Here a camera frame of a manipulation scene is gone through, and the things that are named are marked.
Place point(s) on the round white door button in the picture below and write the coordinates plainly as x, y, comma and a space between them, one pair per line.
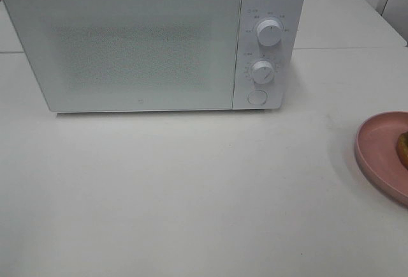
257, 97

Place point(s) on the white microwave door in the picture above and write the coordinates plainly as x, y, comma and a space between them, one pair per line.
129, 55

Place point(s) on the pink round plate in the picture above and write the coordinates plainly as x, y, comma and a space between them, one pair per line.
375, 150

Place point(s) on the burger with lettuce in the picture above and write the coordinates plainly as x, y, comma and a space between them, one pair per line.
402, 148

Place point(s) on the upper white round knob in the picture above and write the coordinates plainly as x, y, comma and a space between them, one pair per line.
269, 31

